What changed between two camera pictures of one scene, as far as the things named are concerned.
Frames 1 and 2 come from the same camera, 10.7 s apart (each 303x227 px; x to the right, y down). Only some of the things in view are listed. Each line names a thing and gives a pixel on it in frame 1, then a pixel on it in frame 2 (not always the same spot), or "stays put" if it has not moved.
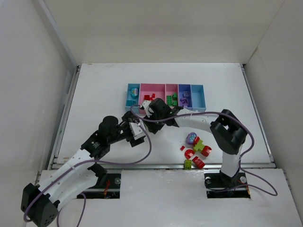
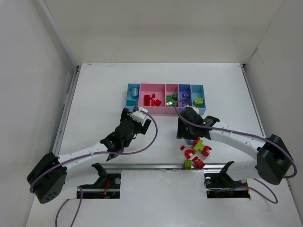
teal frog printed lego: [134, 91] stays put
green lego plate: [169, 100] stays put
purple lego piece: [184, 101] stays put
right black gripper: [154, 125] → [183, 136]
